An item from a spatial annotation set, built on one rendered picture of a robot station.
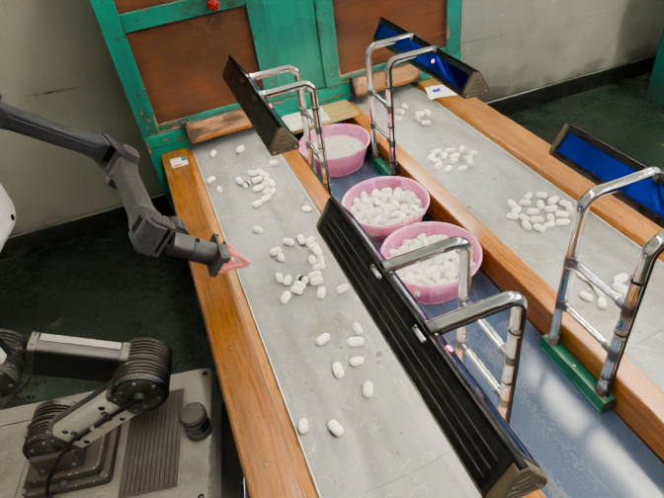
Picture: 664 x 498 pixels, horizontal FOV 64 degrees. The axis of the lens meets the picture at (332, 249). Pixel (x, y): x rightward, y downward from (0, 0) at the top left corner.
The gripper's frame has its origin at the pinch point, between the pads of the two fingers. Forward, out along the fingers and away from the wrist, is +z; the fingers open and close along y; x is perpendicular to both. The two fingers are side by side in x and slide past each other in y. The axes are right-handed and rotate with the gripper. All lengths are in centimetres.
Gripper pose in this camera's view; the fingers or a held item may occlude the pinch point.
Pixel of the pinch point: (245, 263)
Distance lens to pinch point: 134.0
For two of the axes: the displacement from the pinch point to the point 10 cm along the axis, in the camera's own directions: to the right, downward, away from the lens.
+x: -5.0, 7.9, 3.6
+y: -3.4, -5.6, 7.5
